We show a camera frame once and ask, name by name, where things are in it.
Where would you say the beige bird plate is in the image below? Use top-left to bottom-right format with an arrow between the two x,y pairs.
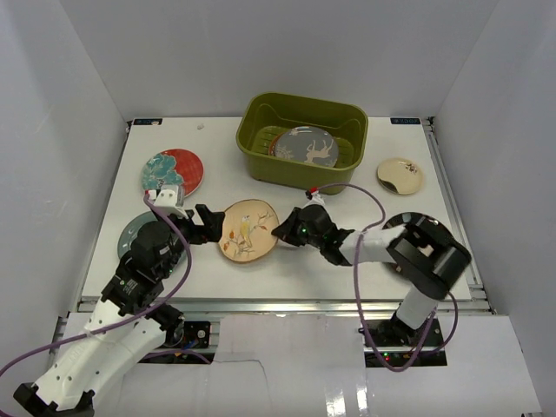
219,199 -> 279,263

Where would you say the red and teal floral plate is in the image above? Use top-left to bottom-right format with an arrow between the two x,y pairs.
140,149 -> 204,197

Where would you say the white petal pattern plate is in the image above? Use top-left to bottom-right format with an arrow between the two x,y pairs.
268,133 -> 286,158

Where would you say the teal plain plate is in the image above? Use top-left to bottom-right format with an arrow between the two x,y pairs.
116,210 -> 188,263

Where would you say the grey deer plate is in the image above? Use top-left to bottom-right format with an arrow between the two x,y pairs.
278,126 -> 339,168

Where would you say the dark rim cream plate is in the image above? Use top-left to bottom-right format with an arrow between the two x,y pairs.
381,212 -> 442,229

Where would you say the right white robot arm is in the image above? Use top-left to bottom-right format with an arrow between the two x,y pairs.
272,204 -> 472,347

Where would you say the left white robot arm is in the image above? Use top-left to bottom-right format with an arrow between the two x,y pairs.
13,204 -> 225,416

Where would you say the green plastic bin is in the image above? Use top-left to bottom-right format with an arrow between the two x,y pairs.
235,92 -> 368,195

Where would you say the small cream plate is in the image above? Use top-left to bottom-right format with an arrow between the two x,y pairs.
376,157 -> 424,195

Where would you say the left blue table label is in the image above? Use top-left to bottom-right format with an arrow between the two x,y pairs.
133,118 -> 163,126

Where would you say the blue table label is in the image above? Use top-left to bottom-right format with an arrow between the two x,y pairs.
390,117 -> 420,125
133,118 -> 163,126

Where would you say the right blue table label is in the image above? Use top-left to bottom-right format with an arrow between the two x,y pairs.
390,117 -> 420,125

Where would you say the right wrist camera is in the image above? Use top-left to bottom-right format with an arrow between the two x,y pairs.
303,188 -> 325,208

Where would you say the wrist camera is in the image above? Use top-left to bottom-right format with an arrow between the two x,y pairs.
145,184 -> 185,216
303,188 -> 325,208

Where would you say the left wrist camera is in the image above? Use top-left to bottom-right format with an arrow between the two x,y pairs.
145,184 -> 185,216

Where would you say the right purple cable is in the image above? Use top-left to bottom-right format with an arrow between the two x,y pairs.
316,182 -> 460,373

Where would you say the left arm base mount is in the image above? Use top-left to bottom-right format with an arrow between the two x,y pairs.
162,321 -> 211,349

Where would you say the aluminium table frame rail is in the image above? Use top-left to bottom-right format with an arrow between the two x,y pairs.
76,297 -> 405,314

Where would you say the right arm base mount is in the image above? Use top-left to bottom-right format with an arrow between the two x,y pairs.
363,318 -> 447,368

